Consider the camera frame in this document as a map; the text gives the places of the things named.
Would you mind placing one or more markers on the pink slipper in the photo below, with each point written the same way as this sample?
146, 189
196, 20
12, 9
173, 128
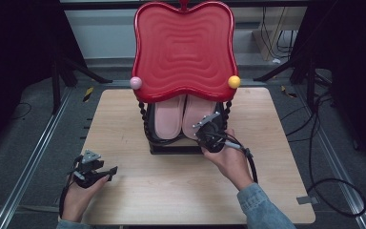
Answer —
195, 113
169, 117

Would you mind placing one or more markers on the yellow and black tape strip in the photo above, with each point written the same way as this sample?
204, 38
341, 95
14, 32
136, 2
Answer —
88, 93

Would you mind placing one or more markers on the red and black shoe rack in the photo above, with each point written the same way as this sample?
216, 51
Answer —
184, 47

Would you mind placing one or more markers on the black tripod stand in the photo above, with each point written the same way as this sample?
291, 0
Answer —
57, 73
308, 70

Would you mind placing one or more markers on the wooden box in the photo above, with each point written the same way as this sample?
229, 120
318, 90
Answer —
267, 41

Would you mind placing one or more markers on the person's left hand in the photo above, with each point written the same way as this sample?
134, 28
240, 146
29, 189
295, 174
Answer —
79, 200

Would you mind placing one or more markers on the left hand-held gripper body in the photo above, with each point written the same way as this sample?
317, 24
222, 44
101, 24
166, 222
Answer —
87, 168

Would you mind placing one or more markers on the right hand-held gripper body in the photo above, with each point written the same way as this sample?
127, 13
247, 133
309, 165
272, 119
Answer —
211, 135

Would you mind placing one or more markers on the grey tape piece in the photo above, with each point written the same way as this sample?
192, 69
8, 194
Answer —
306, 200

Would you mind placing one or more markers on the person's right hand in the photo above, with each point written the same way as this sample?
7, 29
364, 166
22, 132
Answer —
228, 162

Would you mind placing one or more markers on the metal floor rail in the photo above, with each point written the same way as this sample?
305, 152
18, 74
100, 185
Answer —
28, 165
340, 171

